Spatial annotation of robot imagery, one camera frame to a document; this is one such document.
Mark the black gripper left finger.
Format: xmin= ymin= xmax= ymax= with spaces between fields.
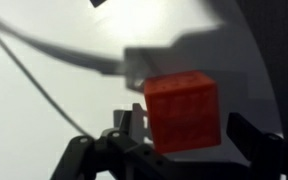
xmin=50 ymin=111 xmax=181 ymax=180

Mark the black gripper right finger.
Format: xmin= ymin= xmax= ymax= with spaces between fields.
xmin=226 ymin=113 xmax=288 ymax=180

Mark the orange block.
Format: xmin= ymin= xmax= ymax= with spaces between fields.
xmin=144 ymin=71 xmax=221 ymax=153

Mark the blue block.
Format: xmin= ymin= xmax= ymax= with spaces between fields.
xmin=89 ymin=0 xmax=106 ymax=8

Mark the white round table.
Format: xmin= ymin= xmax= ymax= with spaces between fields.
xmin=0 ymin=0 xmax=282 ymax=180

